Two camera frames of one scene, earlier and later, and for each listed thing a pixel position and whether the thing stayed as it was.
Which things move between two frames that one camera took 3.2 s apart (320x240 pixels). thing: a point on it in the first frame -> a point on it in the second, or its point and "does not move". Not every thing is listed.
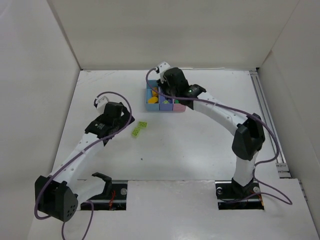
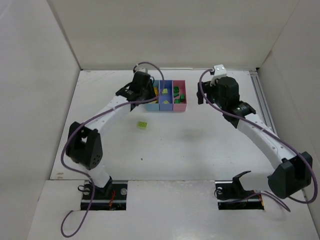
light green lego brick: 142,124 does not move
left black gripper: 127,116 -> 148,90
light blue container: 150,84 does not move
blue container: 165,104 does not move
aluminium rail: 282,168 does not move
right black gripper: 166,88 -> 202,91
